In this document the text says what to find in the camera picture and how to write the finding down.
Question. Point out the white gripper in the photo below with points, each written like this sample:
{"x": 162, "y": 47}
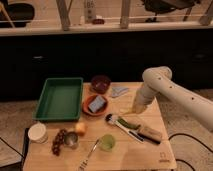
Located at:
{"x": 143, "y": 97}

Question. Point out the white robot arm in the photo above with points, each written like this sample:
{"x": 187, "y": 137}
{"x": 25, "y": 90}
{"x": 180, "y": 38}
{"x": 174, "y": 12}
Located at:
{"x": 158, "y": 80}

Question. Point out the green plastic cup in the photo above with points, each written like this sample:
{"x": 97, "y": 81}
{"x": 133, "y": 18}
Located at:
{"x": 107, "y": 142}

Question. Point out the small metal cup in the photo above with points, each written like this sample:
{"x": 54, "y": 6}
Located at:
{"x": 71, "y": 140}

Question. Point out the white paper cup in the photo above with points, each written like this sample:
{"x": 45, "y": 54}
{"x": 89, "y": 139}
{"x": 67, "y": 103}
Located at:
{"x": 38, "y": 133}

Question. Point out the grey folded cloth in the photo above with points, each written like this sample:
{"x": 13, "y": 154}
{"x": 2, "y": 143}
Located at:
{"x": 118, "y": 91}

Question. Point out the green pepper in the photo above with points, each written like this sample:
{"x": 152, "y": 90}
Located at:
{"x": 128, "y": 125}

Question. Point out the dark red bowl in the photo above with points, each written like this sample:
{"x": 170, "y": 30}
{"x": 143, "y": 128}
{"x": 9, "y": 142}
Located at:
{"x": 100, "y": 83}

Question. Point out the blue sponge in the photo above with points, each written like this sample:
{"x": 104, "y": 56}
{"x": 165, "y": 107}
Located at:
{"x": 96, "y": 105}

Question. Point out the orange bowl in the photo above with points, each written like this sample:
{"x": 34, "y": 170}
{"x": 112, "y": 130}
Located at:
{"x": 88, "y": 100}

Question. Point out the yellow apple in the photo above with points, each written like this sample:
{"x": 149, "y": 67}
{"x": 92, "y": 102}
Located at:
{"x": 80, "y": 128}

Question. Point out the green plastic tray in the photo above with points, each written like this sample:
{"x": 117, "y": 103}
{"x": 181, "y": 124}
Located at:
{"x": 60, "y": 100}

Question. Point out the red small object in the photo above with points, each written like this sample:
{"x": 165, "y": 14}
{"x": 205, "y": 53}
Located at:
{"x": 98, "y": 21}

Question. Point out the black office chair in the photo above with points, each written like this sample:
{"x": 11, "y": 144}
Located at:
{"x": 166, "y": 6}

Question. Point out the metal fork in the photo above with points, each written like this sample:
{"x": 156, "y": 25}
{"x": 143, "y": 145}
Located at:
{"x": 84, "y": 163}

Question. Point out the red grapes bunch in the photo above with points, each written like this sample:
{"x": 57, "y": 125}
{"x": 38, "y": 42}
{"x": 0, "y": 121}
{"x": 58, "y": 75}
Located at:
{"x": 58, "y": 141}

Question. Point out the black chair left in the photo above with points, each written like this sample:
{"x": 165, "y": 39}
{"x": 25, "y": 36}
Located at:
{"x": 20, "y": 13}

